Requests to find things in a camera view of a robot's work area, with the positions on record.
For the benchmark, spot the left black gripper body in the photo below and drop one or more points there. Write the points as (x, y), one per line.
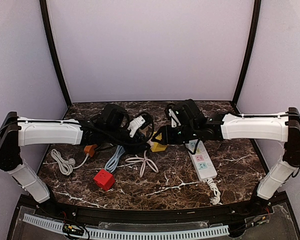
(139, 139)

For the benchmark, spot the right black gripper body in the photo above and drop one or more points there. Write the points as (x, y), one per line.
(168, 135)

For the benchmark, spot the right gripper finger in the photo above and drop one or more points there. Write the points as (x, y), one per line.
(160, 132)
(158, 139)

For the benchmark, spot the yellow cube socket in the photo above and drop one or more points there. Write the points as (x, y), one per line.
(157, 147)

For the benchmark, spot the white power strip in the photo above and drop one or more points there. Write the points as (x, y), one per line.
(202, 163)

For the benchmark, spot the red cube socket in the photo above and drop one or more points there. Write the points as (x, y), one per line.
(104, 179)

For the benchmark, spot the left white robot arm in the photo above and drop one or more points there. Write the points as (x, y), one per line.
(17, 132)

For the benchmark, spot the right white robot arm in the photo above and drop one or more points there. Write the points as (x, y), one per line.
(282, 127)

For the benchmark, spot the orange power strip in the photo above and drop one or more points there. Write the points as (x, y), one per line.
(90, 150)

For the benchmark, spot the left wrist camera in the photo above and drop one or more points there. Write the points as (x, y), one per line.
(113, 115)

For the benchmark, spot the black front rail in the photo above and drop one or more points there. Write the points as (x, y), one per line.
(228, 214)

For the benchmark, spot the white slotted cable duct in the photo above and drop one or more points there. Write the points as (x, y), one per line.
(104, 234)

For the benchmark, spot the left black frame post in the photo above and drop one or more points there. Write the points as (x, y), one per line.
(53, 52)

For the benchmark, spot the black frame post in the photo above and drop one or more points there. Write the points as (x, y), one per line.
(248, 52)
(53, 52)

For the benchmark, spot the right black frame post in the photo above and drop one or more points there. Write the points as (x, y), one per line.
(248, 52)

